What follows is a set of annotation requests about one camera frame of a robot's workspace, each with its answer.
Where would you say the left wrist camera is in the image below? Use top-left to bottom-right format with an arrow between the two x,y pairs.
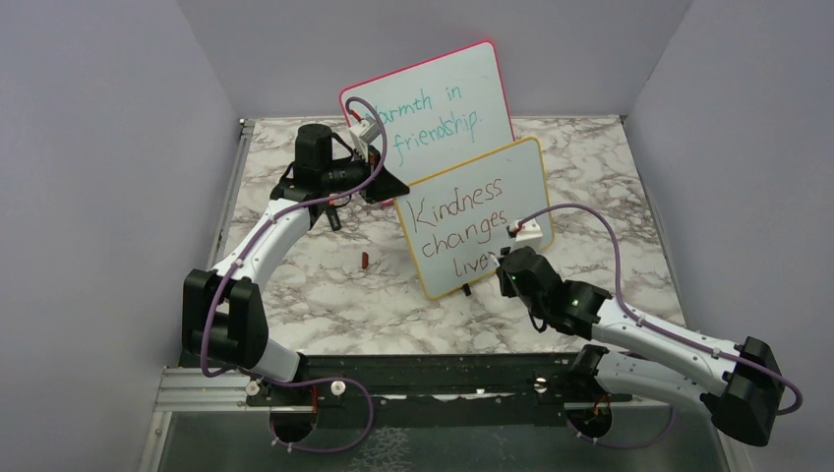
347,118 -> 381,159

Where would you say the black orange highlighter marker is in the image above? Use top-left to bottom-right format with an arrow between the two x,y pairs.
326,206 -> 342,231

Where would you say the pink framed whiteboard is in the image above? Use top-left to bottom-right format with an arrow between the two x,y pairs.
339,40 -> 515,184

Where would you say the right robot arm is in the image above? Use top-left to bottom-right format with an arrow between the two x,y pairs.
497,247 -> 785,447

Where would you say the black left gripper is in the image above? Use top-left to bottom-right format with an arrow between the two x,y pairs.
323,146 -> 410,205

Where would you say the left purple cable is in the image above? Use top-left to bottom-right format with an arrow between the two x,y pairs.
199,95 -> 389,456

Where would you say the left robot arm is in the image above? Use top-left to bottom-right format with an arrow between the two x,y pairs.
182,118 -> 409,404

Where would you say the aluminium table edge rail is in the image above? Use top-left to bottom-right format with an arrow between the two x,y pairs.
186,117 -> 257,350

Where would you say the yellow framed whiteboard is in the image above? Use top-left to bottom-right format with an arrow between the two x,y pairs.
394,137 -> 550,299

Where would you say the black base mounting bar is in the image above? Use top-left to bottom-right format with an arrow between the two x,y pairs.
179,351 -> 633,432

